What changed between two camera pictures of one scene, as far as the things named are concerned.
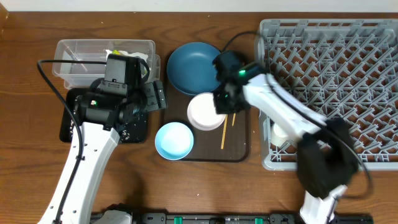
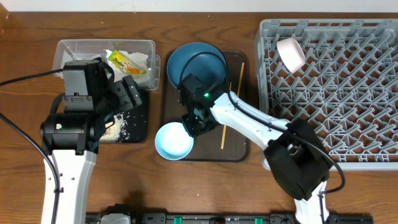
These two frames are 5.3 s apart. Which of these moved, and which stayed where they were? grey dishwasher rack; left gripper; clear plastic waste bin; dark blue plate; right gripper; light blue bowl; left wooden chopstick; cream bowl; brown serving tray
Moved: cream bowl; right gripper; left gripper
Stayed: light blue bowl; grey dishwasher rack; dark blue plate; left wooden chopstick; brown serving tray; clear plastic waste bin
